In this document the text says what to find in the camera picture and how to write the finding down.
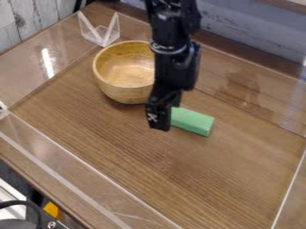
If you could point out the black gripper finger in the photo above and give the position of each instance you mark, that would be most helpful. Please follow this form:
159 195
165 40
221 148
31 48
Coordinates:
158 114

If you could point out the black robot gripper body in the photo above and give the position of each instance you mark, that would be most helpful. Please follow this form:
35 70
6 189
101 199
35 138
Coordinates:
175 75

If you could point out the green rectangular block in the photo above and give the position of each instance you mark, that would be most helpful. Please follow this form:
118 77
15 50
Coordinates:
191 121

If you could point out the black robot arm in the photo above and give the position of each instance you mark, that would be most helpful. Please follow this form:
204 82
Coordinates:
174 19

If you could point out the brown wooden bowl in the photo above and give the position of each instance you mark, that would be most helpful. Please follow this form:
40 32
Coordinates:
123 69

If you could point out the yellow and black device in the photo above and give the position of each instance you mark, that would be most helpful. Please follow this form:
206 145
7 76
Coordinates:
59 215

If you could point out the clear acrylic corner bracket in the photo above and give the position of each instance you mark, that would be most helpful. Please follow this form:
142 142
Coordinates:
102 35

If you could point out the clear acrylic tray wall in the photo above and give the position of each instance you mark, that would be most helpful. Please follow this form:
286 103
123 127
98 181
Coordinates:
95 201

